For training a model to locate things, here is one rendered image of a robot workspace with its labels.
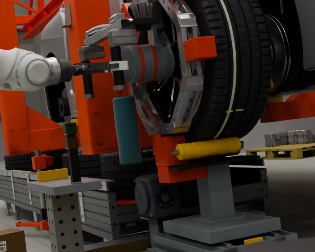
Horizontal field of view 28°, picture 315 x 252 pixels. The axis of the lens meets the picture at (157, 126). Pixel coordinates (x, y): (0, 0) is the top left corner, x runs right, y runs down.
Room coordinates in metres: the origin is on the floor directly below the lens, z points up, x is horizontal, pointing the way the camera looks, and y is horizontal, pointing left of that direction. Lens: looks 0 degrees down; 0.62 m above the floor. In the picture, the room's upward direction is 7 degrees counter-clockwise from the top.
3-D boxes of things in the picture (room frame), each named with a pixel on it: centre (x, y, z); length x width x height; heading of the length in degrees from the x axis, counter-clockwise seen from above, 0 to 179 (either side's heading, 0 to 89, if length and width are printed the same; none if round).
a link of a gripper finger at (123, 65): (2.09, 0.11, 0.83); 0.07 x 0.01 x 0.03; 113
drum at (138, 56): (2.33, 0.03, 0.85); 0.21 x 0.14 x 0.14; 114
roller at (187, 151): (2.29, -0.18, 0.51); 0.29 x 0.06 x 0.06; 114
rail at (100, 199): (3.96, 0.72, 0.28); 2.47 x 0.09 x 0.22; 24
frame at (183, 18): (2.36, -0.04, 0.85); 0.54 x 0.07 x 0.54; 24
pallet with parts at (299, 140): (8.12, -1.70, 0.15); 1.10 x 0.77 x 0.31; 23
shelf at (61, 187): (2.34, 0.38, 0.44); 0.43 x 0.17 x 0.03; 24
